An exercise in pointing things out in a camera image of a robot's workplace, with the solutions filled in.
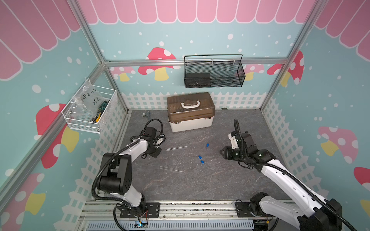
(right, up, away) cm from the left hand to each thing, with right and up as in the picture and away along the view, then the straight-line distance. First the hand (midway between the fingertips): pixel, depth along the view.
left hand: (154, 153), depth 93 cm
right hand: (+41, +4, -14) cm, 44 cm away
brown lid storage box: (+22, +27, -1) cm, 35 cm away
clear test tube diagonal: (+15, -6, -2) cm, 17 cm away
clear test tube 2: (+5, -8, -3) cm, 10 cm away
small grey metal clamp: (-11, +27, +23) cm, 37 cm away
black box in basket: (+27, +47, -3) cm, 54 cm away
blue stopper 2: (+30, -3, +1) cm, 30 cm away
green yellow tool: (-22, +27, -19) cm, 40 cm away
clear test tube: (+9, +2, +4) cm, 10 cm away
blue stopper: (+36, +4, +7) cm, 37 cm away
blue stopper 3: (+31, -5, -1) cm, 32 cm away
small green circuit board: (-1, -32, -21) cm, 38 cm away
